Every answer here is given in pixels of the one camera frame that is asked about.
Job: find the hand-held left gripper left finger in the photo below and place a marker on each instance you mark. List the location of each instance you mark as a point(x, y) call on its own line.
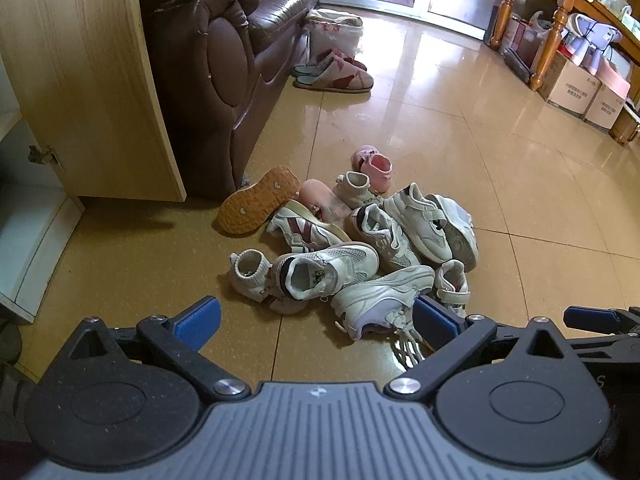
point(197, 319)

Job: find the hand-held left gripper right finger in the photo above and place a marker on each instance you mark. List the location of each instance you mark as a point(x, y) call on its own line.
point(436, 324)

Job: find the white knit sock shoe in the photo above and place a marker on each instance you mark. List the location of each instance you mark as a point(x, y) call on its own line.
point(356, 187)
point(250, 272)

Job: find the white plastic bag red print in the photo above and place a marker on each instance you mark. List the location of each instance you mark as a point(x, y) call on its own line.
point(332, 30)

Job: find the pink grey house slipper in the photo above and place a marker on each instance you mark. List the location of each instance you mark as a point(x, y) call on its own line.
point(335, 60)
point(335, 81)

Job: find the wooden table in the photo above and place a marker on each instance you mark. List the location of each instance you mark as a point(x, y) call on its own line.
point(562, 20)

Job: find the pink box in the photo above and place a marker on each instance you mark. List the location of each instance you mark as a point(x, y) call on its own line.
point(616, 77)

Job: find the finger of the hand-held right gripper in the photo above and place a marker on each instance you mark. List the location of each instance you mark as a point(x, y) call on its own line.
point(592, 316)
point(610, 346)

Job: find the cardboard box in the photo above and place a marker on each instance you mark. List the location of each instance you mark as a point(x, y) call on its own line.
point(570, 85)
point(607, 110)

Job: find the brown leather sofa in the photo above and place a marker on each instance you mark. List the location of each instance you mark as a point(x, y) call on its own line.
point(225, 60)

